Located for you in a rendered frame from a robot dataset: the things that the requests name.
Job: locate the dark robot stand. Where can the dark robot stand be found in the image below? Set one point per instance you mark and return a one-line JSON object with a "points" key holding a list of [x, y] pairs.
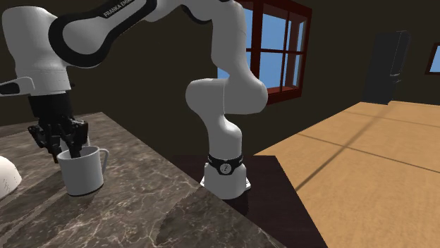
{"points": [[275, 199]]}

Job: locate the white mug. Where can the white mug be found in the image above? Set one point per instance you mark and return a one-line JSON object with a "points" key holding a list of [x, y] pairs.
{"points": [[82, 175]]}

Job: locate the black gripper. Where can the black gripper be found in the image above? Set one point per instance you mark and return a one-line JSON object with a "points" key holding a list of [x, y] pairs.
{"points": [[51, 108]]}

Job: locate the tall dark cabinet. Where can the tall dark cabinet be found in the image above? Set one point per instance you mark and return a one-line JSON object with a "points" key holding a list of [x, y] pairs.
{"points": [[385, 68]]}

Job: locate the small red-framed window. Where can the small red-framed window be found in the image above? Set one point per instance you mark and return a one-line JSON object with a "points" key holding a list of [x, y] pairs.
{"points": [[434, 59]]}

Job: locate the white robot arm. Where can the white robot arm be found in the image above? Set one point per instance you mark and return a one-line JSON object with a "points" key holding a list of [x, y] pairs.
{"points": [[225, 103]]}

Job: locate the white dome-shaped object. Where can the white dome-shaped object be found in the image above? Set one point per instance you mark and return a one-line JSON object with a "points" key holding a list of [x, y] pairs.
{"points": [[7, 177]]}

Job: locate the large red-framed window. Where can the large red-framed window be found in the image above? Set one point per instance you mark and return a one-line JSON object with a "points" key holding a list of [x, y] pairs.
{"points": [[275, 55]]}

